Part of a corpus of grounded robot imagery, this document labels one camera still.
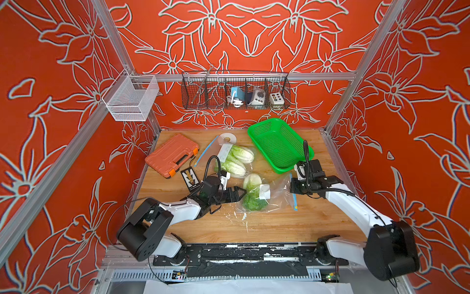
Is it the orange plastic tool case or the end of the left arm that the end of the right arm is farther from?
the orange plastic tool case

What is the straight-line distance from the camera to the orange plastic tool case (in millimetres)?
972

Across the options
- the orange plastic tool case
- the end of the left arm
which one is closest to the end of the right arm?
the end of the left arm

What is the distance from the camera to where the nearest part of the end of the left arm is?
0.71 metres

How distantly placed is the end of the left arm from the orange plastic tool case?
1.16ft
